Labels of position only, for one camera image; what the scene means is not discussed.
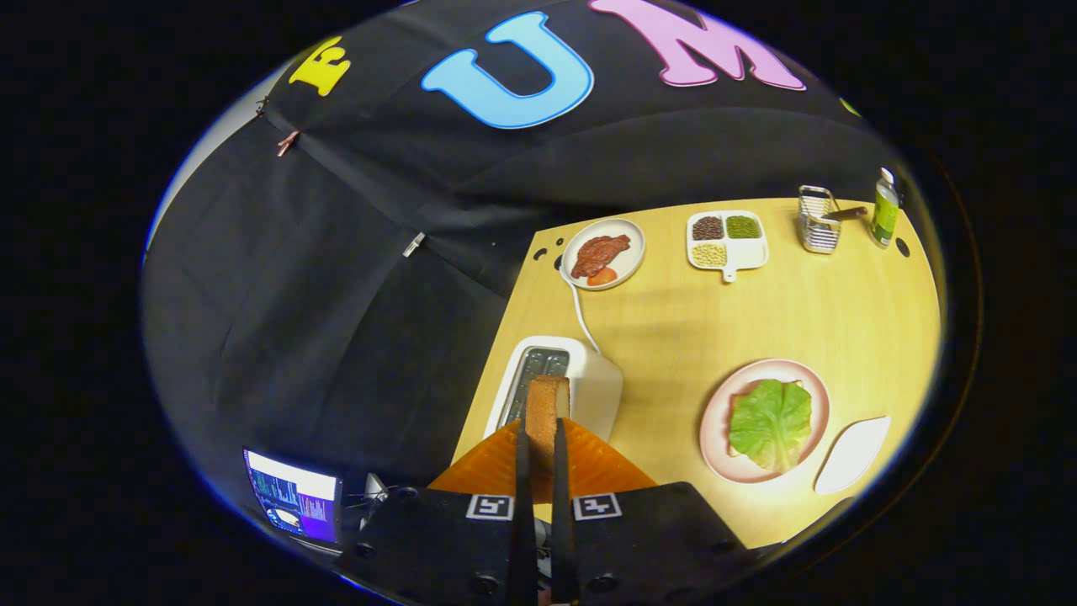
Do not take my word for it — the small round white plate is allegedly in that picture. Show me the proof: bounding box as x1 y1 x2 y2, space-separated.
560 218 646 291

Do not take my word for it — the laptop screen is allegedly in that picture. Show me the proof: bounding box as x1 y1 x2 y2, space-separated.
242 448 344 546

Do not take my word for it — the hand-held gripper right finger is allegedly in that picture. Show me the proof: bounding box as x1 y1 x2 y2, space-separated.
551 417 762 606

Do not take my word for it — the pink round plate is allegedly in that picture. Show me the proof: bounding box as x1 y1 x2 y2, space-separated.
699 359 831 485

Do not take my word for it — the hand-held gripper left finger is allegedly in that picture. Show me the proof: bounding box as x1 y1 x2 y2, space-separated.
337 418 539 606

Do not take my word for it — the divided white bean dish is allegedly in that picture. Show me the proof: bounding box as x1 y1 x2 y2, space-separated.
687 210 770 283

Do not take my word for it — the white toaster cable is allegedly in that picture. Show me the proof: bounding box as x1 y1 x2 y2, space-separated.
560 252 602 354

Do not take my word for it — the metal wire basket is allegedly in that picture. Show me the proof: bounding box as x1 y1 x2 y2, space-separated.
797 185 842 254

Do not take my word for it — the white toaster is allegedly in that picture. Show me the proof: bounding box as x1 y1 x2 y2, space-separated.
484 336 624 443

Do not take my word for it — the brown meat piece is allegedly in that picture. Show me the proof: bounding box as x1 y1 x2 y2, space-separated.
570 234 632 280

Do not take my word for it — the white bread slice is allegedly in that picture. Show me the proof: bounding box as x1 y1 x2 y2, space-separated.
729 379 804 460

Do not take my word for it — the green lettuce leaf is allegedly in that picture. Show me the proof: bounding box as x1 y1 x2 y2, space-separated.
728 379 814 474

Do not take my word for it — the green drink bottle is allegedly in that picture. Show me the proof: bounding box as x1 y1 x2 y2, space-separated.
870 167 901 250

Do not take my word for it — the white rounded square plate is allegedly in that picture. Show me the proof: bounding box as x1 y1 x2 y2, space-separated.
814 416 892 496

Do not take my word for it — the toasted bread slice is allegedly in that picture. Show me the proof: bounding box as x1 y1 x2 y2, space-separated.
525 375 571 472

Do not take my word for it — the black backdrop cloth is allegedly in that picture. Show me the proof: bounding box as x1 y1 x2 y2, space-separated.
141 0 905 540

